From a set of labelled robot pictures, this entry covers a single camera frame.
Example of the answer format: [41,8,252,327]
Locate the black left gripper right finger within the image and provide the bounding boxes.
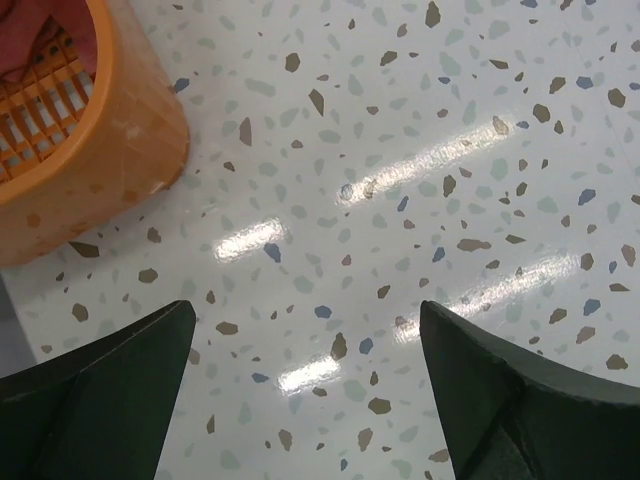
[420,301,639,479]

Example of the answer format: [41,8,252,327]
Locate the pink t shirt in basket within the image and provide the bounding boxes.
[1,0,97,82]

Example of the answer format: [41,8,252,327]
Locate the orange plastic laundry basket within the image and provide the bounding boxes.
[1,1,190,267]

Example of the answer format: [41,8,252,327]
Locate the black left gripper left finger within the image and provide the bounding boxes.
[1,300,196,479]

